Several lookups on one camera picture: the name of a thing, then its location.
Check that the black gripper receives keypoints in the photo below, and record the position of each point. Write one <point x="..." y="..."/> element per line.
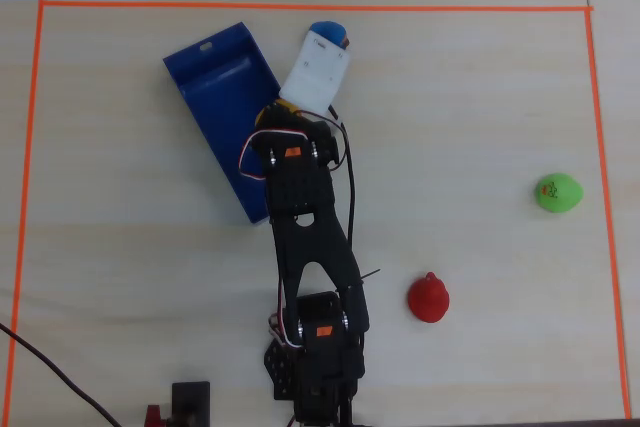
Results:
<point x="316" y="78"/>

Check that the yellow rubber duck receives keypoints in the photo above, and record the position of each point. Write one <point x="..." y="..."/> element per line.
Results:
<point x="290" y="107"/>

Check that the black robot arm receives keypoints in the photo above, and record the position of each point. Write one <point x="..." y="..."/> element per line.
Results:
<point x="310" y="247"/>

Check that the blue rectangular box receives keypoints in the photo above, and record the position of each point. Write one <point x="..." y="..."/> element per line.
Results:
<point x="215" y="97"/>

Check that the orange tape line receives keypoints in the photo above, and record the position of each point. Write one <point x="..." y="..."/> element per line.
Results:
<point x="315" y="7"/>
<point x="24" y="207"/>
<point x="607" y="217"/>

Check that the red toy fruit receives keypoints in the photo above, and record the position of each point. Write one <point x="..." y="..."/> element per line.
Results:
<point x="428" y="299"/>

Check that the green toy fruit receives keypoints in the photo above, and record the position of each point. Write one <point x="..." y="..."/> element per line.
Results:
<point x="559" y="193"/>

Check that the red clamp knob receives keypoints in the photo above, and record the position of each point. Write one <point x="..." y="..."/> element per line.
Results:
<point x="153" y="416"/>

